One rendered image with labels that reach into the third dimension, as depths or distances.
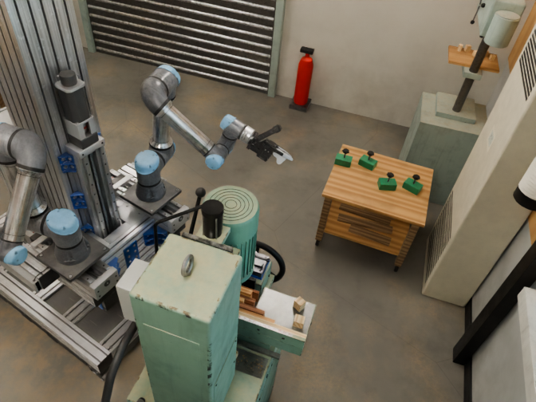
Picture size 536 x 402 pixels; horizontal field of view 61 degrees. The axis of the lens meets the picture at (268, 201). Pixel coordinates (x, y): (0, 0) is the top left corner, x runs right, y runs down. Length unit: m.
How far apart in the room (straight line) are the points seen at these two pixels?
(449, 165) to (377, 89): 1.21
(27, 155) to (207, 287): 0.90
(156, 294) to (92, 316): 1.60
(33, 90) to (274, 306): 1.23
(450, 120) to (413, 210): 0.88
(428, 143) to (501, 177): 1.11
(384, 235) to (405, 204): 0.35
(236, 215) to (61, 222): 0.92
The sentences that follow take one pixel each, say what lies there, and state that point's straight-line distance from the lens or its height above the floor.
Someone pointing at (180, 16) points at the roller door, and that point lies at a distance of 4.80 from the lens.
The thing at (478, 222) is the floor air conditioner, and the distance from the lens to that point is 2.75.
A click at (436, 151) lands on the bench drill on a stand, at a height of 0.49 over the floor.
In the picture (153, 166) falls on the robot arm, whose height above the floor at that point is 1.03.
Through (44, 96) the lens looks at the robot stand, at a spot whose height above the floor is 1.49.
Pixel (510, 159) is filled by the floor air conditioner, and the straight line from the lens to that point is 2.49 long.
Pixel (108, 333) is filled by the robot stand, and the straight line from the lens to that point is 2.68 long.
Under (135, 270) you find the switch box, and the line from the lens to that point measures 1.27.
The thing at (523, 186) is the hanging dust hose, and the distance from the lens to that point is 2.40.
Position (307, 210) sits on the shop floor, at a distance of 3.51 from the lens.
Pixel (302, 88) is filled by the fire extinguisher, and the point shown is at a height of 0.24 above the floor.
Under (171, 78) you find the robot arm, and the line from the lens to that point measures 2.11.
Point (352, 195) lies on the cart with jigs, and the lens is 2.94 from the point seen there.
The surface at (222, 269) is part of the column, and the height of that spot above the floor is 1.52.
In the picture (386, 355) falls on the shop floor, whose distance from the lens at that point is 2.94.
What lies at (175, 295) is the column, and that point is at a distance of 1.16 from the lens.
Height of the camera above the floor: 2.49
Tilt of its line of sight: 45 degrees down
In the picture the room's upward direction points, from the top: 6 degrees clockwise
